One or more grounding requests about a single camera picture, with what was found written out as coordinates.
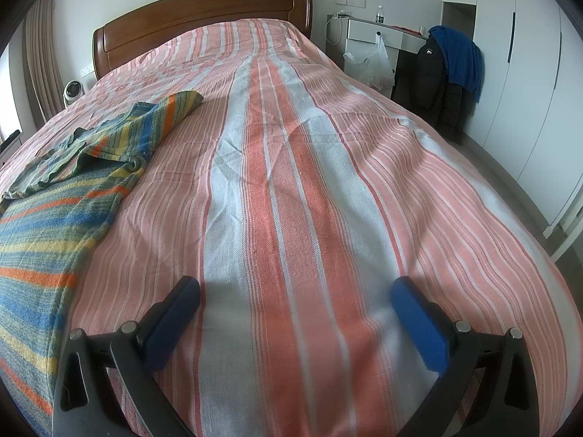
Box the multicolour striped shirt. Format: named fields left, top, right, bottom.
left=0, top=91, right=204, bottom=437

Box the small white fan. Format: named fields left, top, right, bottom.
left=63, top=80, right=86, bottom=107

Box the white plastic bag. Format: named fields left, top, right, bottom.
left=343, top=32, right=395, bottom=92

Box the white wardrobe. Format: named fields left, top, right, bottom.
left=442, top=0, right=583, bottom=237

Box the brown wooden headboard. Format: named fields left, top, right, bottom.
left=92, top=0, right=315, bottom=80

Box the white desk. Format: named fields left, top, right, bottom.
left=344, top=17, right=431, bottom=92

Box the white charger cable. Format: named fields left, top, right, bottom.
left=324, top=10, right=349, bottom=46

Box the window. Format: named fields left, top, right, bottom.
left=0, top=50, right=23, bottom=133

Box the bed with pink striped cover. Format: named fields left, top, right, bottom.
left=0, top=18, right=579, bottom=437

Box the blue garment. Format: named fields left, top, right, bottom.
left=428, top=26, right=484, bottom=103

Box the black jacket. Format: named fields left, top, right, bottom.
left=391, top=34, right=470, bottom=144

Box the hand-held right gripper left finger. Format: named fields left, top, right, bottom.
left=52, top=275, right=202, bottom=437

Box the beige curtain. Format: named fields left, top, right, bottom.
left=23, top=0, right=67, bottom=119

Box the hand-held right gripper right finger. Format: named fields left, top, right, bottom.
left=390, top=275, right=540, bottom=437

